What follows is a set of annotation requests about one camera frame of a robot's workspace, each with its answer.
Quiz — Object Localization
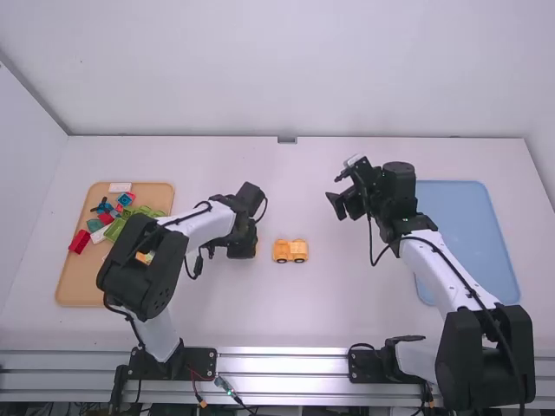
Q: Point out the silver rails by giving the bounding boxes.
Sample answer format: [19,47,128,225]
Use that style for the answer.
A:
[0,346,555,408]

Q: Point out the yellow toy car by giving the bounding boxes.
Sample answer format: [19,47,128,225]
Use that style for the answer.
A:
[271,237,310,264]

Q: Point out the tan tray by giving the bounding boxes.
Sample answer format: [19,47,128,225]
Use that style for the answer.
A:
[55,180,176,308]

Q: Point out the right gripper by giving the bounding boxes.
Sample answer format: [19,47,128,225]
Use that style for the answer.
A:
[325,163,383,223]

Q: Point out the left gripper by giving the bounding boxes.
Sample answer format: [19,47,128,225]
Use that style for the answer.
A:
[225,218,260,261]

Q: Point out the blue mat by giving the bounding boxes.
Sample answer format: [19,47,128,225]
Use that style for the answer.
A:
[409,179,521,304]

